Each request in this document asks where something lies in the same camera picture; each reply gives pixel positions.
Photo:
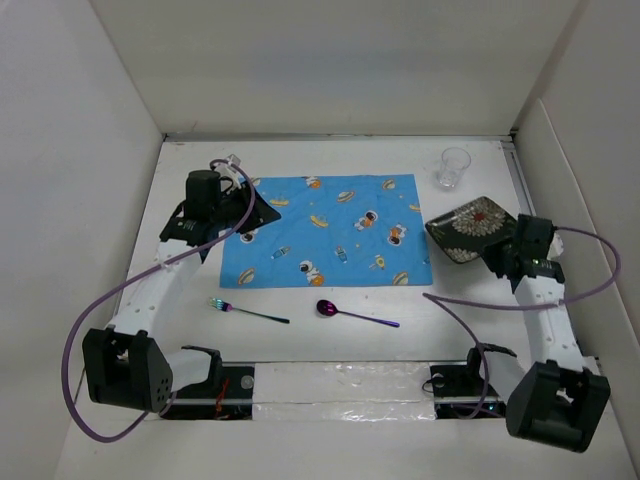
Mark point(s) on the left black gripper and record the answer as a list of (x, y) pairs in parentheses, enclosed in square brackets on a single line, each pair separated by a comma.
[(262, 214)]

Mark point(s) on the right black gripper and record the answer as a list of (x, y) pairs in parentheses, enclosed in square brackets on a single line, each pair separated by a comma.
[(489, 253)]

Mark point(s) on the black floral square plate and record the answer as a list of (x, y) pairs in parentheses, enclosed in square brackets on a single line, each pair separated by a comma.
[(463, 233)]

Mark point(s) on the iridescent fork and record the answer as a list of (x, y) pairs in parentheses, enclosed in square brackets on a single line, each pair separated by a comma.
[(227, 307)]

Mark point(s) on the clear plastic cup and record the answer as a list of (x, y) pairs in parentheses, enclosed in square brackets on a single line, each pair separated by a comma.
[(454, 162)]

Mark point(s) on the blue cartoon placemat cloth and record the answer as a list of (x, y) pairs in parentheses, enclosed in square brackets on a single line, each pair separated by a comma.
[(334, 231)]

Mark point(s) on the purple iridescent spoon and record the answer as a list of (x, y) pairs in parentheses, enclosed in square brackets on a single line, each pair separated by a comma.
[(327, 308)]

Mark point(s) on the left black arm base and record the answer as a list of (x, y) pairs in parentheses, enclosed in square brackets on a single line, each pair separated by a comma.
[(207, 388)]

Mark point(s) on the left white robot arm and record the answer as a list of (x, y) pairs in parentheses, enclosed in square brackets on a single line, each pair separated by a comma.
[(124, 365)]

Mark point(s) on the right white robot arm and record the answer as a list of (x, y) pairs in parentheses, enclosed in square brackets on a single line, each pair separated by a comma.
[(559, 401)]

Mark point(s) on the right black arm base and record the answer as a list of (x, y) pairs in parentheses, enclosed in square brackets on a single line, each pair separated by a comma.
[(457, 386)]

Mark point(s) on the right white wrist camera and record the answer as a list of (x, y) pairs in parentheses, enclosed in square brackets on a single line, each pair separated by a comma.
[(556, 248)]

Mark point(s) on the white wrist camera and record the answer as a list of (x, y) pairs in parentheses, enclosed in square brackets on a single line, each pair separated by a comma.
[(228, 168), (556, 248)]

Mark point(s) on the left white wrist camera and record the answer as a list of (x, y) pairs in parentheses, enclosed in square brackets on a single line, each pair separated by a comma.
[(228, 168)]

